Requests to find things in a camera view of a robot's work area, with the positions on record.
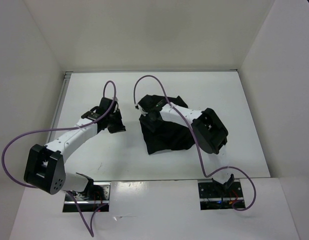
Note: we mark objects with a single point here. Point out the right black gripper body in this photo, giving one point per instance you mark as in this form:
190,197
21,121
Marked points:
149,121

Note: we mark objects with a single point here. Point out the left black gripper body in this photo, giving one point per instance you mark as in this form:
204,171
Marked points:
109,117

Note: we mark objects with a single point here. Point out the black pleated skirt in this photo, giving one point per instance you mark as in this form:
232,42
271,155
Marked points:
161,135

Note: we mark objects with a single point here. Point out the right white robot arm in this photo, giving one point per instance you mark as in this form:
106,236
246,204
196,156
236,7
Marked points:
205,126

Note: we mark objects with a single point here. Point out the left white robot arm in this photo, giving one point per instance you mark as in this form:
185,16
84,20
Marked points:
45,167

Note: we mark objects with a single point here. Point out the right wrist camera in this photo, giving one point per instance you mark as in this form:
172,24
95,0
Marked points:
138,107

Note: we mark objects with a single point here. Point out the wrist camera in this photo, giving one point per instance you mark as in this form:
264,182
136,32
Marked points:
138,107
115,106

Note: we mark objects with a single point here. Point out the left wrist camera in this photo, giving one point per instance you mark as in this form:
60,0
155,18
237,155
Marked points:
115,106

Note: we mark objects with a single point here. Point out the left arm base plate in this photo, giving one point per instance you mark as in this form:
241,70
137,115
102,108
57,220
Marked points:
98,197

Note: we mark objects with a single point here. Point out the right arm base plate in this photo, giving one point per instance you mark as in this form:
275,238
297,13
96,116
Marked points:
211,199

